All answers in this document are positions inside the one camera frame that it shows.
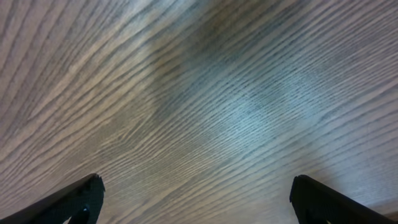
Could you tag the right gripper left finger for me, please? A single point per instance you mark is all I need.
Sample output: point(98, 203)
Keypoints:
point(79, 202)

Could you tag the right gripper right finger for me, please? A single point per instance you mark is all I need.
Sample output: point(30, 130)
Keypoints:
point(314, 202)

